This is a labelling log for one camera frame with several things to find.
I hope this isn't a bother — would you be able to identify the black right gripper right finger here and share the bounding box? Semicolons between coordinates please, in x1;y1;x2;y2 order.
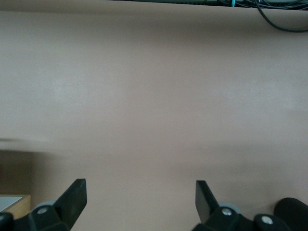
192;180;253;231

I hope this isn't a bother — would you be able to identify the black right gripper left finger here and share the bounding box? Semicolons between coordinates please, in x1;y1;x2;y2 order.
28;178;87;231

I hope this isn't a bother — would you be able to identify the wooden drawer cabinet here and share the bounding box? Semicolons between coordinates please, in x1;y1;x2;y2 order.
0;194;31;215

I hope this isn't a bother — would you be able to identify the black ribbed vase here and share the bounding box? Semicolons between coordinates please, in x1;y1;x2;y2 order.
273;197;308;231

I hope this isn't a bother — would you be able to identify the black looped cable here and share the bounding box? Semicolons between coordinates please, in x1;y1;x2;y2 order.
255;0;308;32

